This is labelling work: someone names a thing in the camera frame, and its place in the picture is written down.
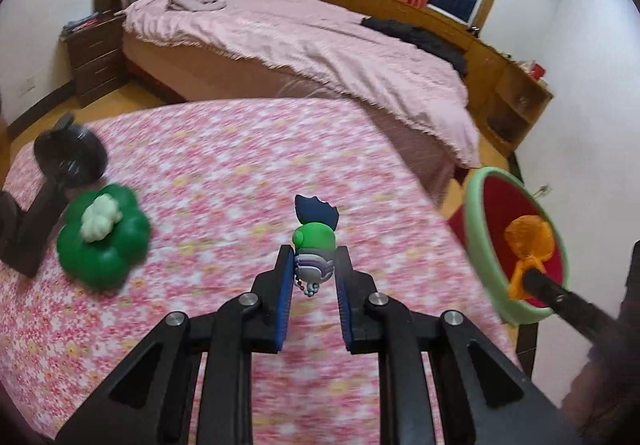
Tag green cartoon figure keychain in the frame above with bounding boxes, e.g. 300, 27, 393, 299
292, 195, 340, 298

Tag orange plastic wrapper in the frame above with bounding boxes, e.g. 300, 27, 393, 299
504, 216, 555, 300

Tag pink floral table cloth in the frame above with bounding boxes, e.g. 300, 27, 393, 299
1, 98, 513, 436

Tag red bin with green rim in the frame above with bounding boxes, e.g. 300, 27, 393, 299
448, 167, 568, 326

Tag green pepper toy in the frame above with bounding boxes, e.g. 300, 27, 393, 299
56, 183, 152, 291

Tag long wooden cabinet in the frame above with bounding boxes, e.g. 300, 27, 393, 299
320, 0, 552, 157

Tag wooden bed base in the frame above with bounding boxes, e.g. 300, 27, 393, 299
122, 31, 471, 205

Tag black clothes on bed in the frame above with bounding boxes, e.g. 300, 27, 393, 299
360, 17, 468, 78

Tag pink checked bedspread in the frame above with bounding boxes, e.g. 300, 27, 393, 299
124, 0, 480, 168

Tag dark wooden nightstand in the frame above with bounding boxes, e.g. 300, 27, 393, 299
61, 14, 128, 106

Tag grey folded cloth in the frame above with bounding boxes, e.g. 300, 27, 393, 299
167, 0, 227, 12

